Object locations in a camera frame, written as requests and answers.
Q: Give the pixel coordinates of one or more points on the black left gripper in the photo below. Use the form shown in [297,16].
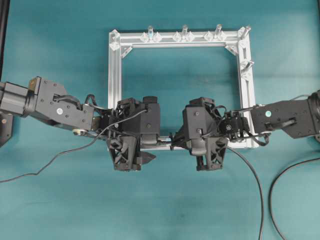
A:
[139,118]

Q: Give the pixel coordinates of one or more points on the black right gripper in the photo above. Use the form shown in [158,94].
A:
[199,133]

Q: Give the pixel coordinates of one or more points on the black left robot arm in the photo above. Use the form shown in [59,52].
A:
[48,102]

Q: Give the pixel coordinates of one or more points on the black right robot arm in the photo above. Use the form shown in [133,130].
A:
[298,118]

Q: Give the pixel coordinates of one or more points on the clear side post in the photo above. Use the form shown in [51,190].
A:
[246,65]

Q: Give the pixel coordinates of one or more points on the clear middle post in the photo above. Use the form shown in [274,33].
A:
[184,32]

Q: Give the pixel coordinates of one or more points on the clear right post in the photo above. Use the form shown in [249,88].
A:
[218,32]

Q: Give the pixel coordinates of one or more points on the aluminium extrusion frame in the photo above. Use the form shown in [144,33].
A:
[121,44]

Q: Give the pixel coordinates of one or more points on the clear post with blue band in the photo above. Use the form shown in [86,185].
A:
[150,33]

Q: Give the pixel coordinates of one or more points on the clear corner post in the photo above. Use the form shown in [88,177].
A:
[246,31]

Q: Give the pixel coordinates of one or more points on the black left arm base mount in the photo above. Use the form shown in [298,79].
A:
[6,127]

